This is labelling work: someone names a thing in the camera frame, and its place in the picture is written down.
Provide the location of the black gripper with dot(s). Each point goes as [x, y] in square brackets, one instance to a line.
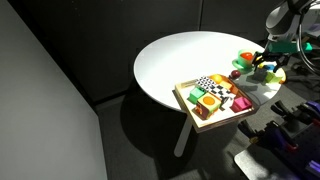
[272, 57]

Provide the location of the yellow green block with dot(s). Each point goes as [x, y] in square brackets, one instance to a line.
[270, 77]

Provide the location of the grey block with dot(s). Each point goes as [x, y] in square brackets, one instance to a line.
[259, 75]

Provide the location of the wooden box tray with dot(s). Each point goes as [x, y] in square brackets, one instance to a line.
[200, 125]

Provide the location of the yellow toy fruit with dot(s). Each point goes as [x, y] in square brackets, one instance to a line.
[260, 66]

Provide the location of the yellow toy banana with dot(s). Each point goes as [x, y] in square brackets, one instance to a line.
[283, 78]

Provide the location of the red toy fruit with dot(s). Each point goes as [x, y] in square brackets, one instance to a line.
[246, 56]

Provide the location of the dark red toy plum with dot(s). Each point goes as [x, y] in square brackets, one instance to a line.
[235, 74]

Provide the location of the orange block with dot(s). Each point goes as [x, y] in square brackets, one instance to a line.
[230, 87]

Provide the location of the magenta block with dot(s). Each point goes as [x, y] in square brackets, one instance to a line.
[240, 104]

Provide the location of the purple bar clamp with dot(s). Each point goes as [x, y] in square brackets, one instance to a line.
[293, 111]
[270, 136]

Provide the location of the orange toy fruit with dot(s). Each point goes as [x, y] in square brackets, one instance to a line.
[216, 78]

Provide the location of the black white triangle cube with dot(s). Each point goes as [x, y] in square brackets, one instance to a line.
[204, 83]

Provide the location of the yellow cube with orange circle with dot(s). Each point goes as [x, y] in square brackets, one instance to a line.
[208, 105]

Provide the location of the black perforated board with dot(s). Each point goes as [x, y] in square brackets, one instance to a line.
[308, 146]

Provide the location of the grey metal plate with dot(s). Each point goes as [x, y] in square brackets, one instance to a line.
[256, 163]

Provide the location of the white table leg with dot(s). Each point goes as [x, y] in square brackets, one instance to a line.
[182, 140]

